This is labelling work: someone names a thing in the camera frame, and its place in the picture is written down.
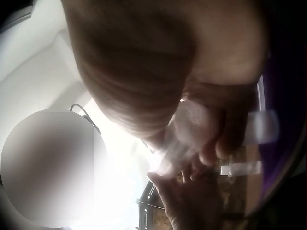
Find person's left hand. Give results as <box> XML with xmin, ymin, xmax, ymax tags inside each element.
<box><xmin>146</xmin><ymin>159</ymin><xmax>227</xmax><ymax>230</ymax></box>

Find person's right hand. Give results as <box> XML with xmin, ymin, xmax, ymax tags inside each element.
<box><xmin>59</xmin><ymin>0</ymin><xmax>272</xmax><ymax>166</ymax></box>

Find person's right thumb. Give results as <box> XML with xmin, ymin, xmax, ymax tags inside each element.
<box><xmin>130</xmin><ymin>96</ymin><xmax>187</xmax><ymax>157</ymax></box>

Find person's left thumb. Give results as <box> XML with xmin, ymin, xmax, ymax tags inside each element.
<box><xmin>146</xmin><ymin>172</ymin><xmax>174</xmax><ymax>196</ymax></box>

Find person's right fingers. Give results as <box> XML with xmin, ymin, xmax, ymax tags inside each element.
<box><xmin>186</xmin><ymin>83</ymin><xmax>256</xmax><ymax>166</ymax></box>

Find person's left fingers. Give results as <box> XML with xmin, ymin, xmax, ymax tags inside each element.
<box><xmin>180</xmin><ymin>159</ymin><xmax>217</xmax><ymax>186</ymax></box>

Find clear plastic bottle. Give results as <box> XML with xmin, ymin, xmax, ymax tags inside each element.
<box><xmin>150</xmin><ymin>99</ymin><xmax>217</xmax><ymax>178</ymax></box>

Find black metal grille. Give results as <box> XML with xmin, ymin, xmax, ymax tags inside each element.
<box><xmin>135</xmin><ymin>179</ymin><xmax>173</xmax><ymax>230</ymax></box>

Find small clear bottle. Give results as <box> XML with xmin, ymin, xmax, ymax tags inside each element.
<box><xmin>220</xmin><ymin>161</ymin><xmax>262</xmax><ymax>177</ymax></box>

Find purple plastic tub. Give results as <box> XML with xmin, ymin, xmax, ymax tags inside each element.
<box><xmin>243</xmin><ymin>47</ymin><xmax>307</xmax><ymax>216</ymax></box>

